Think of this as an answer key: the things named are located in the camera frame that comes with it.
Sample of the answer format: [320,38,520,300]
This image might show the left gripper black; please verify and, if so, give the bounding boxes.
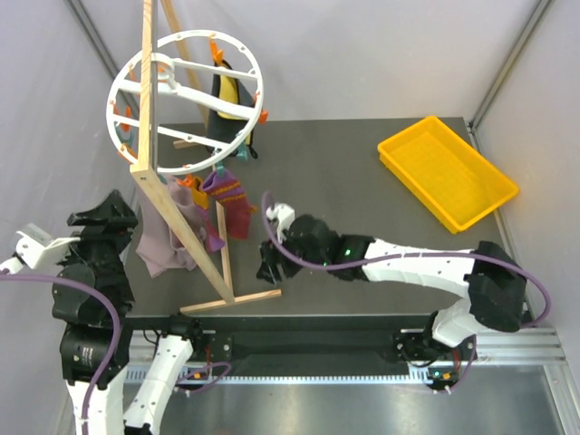
[53,188,140,308]

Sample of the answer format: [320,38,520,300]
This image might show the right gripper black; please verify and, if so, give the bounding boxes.
[258,225,330,285]

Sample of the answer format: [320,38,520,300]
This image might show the wooden hanger stand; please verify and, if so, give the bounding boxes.
[130,1,282,315]

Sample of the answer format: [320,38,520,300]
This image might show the white round clip hanger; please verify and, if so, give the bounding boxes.
[105,34,264,176]

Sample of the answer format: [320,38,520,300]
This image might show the maroon orange striped sock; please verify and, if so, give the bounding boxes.
[190,177,225,253]

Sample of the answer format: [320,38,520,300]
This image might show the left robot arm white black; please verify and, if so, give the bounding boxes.
[52,190,208,434]

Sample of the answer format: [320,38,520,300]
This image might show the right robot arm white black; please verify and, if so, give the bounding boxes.
[256,215,527,359]

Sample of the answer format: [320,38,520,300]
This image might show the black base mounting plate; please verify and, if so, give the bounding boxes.
[121,314,479,364]

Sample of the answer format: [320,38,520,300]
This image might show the black yellow sock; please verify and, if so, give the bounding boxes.
[204,58,262,160]

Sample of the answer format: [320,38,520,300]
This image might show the yellow plastic tray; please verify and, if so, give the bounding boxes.
[377,116,519,234]

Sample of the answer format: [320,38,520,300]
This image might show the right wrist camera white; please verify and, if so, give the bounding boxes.
[266,202,295,243]

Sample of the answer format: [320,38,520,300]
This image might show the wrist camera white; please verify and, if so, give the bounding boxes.
[266,202,295,243]
[1,224,81,275]

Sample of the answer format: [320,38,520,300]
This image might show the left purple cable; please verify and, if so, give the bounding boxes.
[0,269,233,435]

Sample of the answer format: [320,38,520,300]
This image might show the purple cable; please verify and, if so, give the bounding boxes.
[0,269,233,435]
[261,189,553,394]

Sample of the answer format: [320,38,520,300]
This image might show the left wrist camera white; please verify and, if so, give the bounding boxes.
[1,224,81,275]

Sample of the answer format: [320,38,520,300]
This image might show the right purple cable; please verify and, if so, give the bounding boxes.
[261,189,553,394]

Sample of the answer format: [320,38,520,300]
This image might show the grey slotted cable duct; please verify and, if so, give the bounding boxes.
[124,365,451,386]

